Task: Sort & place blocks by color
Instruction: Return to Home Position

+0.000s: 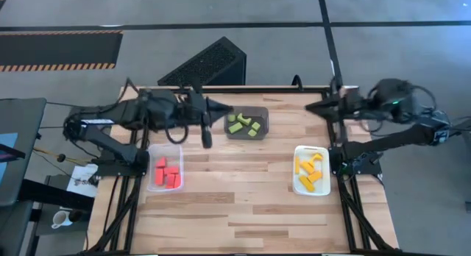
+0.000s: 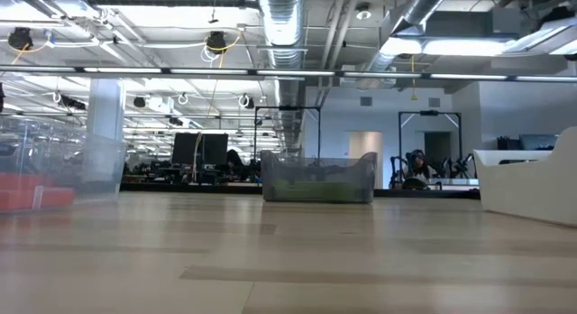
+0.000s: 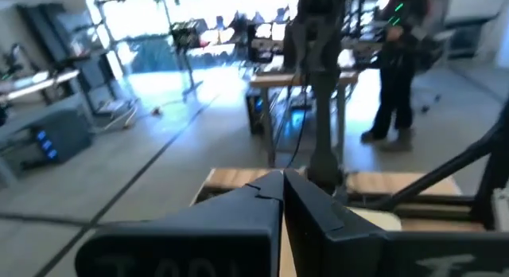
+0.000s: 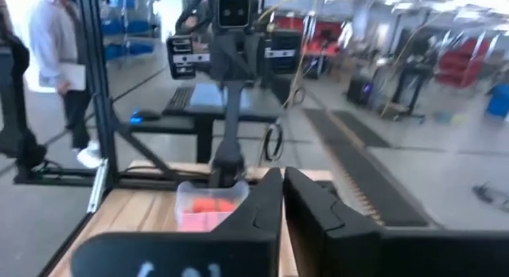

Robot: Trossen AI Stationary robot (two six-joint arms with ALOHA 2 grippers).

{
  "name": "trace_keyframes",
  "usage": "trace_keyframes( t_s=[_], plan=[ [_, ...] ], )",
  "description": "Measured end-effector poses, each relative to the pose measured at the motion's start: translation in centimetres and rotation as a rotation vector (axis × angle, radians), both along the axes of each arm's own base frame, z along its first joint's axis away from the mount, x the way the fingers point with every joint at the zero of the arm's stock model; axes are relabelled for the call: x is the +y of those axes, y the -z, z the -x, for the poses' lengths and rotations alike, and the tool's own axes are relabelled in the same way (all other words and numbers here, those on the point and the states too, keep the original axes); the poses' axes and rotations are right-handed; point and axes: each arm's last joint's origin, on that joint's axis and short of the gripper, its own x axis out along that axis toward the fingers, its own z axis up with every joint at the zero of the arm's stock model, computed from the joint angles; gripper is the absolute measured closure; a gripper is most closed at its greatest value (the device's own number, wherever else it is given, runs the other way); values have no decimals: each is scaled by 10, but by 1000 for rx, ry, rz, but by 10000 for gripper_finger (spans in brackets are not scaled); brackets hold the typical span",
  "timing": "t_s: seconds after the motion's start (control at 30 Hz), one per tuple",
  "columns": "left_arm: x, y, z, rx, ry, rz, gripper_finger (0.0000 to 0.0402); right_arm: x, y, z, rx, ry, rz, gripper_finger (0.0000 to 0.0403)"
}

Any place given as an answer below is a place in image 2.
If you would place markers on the white column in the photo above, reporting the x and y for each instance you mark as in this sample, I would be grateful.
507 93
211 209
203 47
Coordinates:
104 115

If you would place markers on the silver ribbed ventilation duct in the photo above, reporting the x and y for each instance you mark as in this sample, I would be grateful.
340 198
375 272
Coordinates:
284 25

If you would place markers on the silver smooth ventilation duct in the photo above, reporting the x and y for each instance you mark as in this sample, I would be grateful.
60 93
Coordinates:
421 7

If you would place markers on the green notched block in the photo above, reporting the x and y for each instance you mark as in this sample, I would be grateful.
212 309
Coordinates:
286 190

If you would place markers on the black aluminium rig frame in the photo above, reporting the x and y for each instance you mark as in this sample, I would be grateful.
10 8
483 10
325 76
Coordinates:
180 187

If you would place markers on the white plastic bin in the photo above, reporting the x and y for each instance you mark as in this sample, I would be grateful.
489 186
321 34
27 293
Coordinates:
527 192

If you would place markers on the black monitor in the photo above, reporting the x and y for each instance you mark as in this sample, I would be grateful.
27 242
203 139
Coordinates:
215 149
184 149

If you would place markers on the long ceiling light strip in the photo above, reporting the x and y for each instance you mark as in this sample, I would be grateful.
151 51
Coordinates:
207 71

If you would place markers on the black background station frame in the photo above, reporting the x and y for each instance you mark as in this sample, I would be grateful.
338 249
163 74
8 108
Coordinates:
288 108
428 112

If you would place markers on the clear plastic bin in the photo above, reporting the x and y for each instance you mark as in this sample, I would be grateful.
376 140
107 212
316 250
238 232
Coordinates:
99 169

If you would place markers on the person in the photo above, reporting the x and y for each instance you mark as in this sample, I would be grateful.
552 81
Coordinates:
418 167
235 163

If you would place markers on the grey translucent bin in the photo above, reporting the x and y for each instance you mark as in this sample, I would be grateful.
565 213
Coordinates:
315 167

